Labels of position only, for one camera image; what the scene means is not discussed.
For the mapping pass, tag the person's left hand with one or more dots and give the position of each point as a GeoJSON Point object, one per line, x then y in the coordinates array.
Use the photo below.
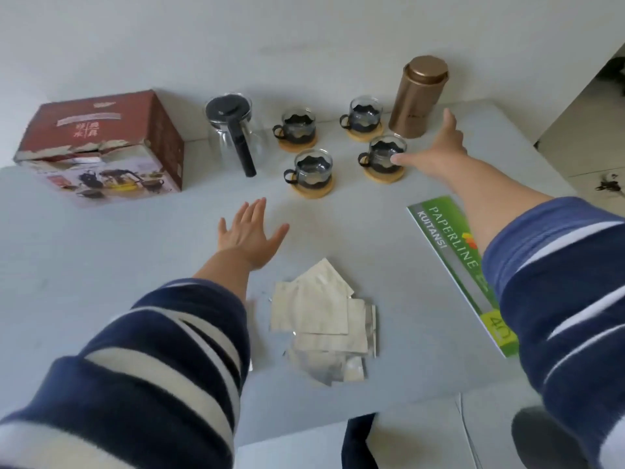
{"type": "Point", "coordinates": [249, 239]}

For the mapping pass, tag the person's right hand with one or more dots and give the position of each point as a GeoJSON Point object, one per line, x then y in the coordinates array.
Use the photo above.
{"type": "Point", "coordinates": [442, 158]}

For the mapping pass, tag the person's left little finger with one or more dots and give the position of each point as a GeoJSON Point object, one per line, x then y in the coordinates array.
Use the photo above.
{"type": "Point", "coordinates": [223, 228]}

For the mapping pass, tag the person's right thumb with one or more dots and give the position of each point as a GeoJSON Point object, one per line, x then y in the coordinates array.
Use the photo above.
{"type": "Point", "coordinates": [404, 159]}

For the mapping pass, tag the person's left thumb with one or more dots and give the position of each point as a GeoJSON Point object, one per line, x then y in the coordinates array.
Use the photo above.
{"type": "Point", "coordinates": [280, 234]}

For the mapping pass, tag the person's right forearm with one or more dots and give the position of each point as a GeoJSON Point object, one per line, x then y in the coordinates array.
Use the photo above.
{"type": "Point", "coordinates": [551, 288]}

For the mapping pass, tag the person's left forearm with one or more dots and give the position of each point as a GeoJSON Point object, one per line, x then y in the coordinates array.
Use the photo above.
{"type": "Point", "coordinates": [146, 376]}

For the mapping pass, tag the glass cup with black holder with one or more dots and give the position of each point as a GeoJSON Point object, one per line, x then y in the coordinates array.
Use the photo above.
{"type": "Point", "coordinates": [298, 124]}
{"type": "Point", "coordinates": [364, 114]}
{"type": "Point", "coordinates": [312, 168]}
{"type": "Point", "coordinates": [383, 156]}

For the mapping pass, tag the round wooden coaster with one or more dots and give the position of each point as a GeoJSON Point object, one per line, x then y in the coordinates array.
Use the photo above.
{"type": "Point", "coordinates": [366, 135]}
{"type": "Point", "coordinates": [299, 145]}
{"type": "Point", "coordinates": [385, 177]}
{"type": "Point", "coordinates": [315, 190]}

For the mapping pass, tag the copper metal tea canister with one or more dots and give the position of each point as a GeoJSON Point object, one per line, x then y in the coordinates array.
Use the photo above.
{"type": "Point", "coordinates": [417, 100]}

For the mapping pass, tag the pile of silver sachets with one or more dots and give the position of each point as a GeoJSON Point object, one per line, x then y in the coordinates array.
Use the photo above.
{"type": "Point", "coordinates": [320, 317]}

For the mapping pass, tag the green receipt book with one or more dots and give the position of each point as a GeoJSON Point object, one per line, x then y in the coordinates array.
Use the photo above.
{"type": "Point", "coordinates": [454, 244]}

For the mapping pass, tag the glass teapot with black lid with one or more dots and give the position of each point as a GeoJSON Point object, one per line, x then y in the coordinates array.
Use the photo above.
{"type": "Point", "coordinates": [232, 126]}

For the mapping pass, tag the red cardboard tea set box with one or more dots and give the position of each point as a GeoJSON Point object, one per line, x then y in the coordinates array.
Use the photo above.
{"type": "Point", "coordinates": [112, 141]}

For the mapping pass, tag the person's leg in dark trousers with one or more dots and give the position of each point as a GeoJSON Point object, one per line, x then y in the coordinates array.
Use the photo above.
{"type": "Point", "coordinates": [359, 444]}

